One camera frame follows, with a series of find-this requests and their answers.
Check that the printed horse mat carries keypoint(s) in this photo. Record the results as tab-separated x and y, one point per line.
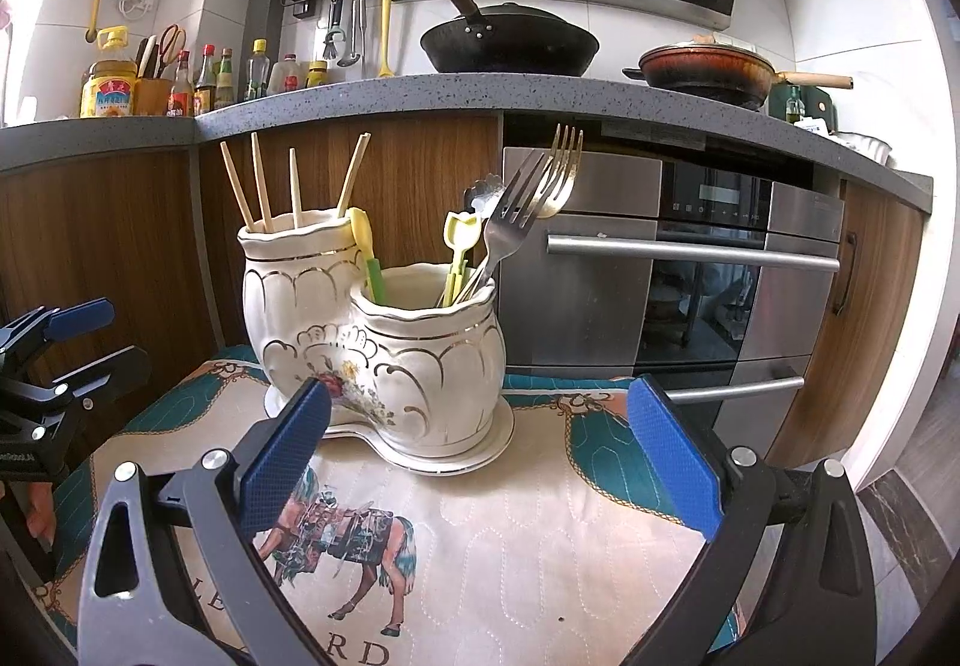
487	561

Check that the red-label sauce bottle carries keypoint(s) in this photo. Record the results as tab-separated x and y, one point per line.
180	88

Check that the green-label sauce bottle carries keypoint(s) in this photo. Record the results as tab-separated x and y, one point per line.
223	81

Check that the white ceramic utensil holder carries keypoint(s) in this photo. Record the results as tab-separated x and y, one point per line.
435	366

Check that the black wok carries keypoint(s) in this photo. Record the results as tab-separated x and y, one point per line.
510	43

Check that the clear bottle yellow cap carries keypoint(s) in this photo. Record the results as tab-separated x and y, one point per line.
256	73

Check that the yellow cooking oil bottle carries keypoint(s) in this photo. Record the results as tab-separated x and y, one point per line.
109	92

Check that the yellow-label jar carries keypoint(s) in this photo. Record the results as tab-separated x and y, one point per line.
316	75

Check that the gold fork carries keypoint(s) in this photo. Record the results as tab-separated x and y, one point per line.
562	171

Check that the stainless steel built-in oven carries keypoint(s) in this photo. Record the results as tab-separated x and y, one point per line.
600	306

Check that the hanging metal ladle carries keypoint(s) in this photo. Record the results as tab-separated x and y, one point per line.
354	28

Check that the white jug red label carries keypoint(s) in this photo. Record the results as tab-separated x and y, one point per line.
287	75

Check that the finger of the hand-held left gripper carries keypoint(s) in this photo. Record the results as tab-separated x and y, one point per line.
105	367
82	317

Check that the wooden knife block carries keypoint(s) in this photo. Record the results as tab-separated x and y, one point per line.
154	96

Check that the wooden chopstick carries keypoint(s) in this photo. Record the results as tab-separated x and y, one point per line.
354	171
238	186
261	178
295	186

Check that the green olive oil bottle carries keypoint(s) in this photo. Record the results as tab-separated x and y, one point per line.
795	105

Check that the yellow tulip-shaped spoon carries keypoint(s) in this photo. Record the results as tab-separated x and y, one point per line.
459	231

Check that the silver fork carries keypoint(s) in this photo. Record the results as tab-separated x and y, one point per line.
510	216

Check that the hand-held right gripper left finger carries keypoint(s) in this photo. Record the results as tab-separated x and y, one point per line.
289	448

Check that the person's left hand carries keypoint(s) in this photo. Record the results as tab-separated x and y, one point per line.
39	520

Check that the hanging metal tongs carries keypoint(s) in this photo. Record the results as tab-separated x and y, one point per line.
332	32

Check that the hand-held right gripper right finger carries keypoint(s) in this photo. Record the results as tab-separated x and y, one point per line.
671	456

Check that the dark soy sauce bottle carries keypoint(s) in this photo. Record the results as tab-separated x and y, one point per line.
205	85

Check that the white fluted bowl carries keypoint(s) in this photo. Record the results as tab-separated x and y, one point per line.
862	146

